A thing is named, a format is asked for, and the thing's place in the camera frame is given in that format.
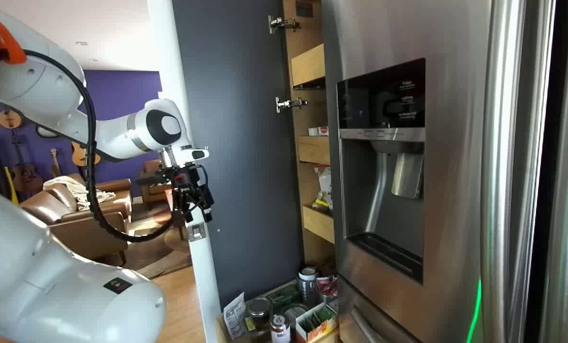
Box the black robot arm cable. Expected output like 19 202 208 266
0 24 195 244

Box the silver cabinet door hinge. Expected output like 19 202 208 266
267 13 301 36
273 93 311 114

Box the fridge water ice dispenser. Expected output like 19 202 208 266
336 57 427 284

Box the brown armchair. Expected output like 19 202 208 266
137 158 176 205

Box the tall pantry cabinet door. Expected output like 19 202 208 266
147 0 305 343

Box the red labelled can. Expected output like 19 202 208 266
318 272 339 301

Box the yellow post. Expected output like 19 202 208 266
4 165 21 205

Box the short tin with silver lid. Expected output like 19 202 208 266
282 303 309 325

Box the white printed paper packet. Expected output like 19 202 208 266
223 291 250 339

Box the flat green box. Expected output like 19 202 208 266
261 280 301 312

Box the orange and green box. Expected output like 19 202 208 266
294 301 339 343

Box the tall jar with grey lid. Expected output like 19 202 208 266
298 265 320 308

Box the cans and jars cluster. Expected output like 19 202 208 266
216 278 345 343

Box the round-bodied brown guitar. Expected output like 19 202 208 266
0 106 25 131

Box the white printed food bag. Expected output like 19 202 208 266
315 165 334 213

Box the silver fridge drawer handle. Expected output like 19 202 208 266
347 306 395 343

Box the brown leather sofa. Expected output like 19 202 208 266
17 177 137 266

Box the wooden pantry cabinet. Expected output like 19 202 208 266
282 0 338 268

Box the small brown guitar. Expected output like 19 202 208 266
48 146 63 179

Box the stainless steel refrigerator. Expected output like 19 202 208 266
320 0 568 343

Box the dark acoustic guitar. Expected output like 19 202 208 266
10 131 44 198

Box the cream blanket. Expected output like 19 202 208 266
42 175 105 211

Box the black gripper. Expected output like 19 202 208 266
170 164 216 225

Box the silver door latch plate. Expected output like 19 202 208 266
185 221 208 244

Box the wooden pull-out pantry drawer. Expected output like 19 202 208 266
296 133 332 167
299 204 338 245
290 42 328 89

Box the grey electric guitar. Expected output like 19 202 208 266
34 124 61 139

